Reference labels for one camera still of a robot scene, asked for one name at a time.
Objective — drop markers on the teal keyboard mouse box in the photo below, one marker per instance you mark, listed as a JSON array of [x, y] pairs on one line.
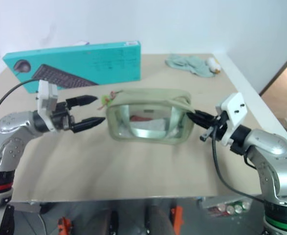
[[84, 61]]

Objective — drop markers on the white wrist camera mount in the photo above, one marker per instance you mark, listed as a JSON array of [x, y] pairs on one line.
[[235, 110], [46, 98]]

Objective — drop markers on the beige table mat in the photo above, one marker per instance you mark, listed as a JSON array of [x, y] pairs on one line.
[[123, 169]]

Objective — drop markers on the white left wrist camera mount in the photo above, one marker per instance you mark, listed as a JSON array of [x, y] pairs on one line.
[[46, 98]]

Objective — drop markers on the tray of drink cans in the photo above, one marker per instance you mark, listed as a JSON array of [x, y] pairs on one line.
[[227, 206]]

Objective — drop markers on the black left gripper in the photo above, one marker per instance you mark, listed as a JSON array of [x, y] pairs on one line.
[[62, 117]]

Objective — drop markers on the small white bottle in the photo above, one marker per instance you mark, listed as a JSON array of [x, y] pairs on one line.
[[213, 64]]

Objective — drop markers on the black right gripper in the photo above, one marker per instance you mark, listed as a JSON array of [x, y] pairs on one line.
[[219, 127]]

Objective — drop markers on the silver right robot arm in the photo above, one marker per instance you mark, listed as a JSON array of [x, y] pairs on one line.
[[270, 151]]

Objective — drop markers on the green clear-window zip pouch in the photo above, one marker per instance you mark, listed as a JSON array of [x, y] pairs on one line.
[[148, 98]]

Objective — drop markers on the orange clamp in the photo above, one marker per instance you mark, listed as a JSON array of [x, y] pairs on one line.
[[178, 218], [64, 225]]

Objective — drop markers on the crumpled pale green cloth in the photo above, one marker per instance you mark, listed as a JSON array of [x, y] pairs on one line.
[[194, 64]]

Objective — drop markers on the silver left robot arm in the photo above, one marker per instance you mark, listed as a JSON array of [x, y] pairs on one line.
[[16, 137]]

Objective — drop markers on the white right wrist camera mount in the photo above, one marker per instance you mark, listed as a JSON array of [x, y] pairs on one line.
[[235, 110]]

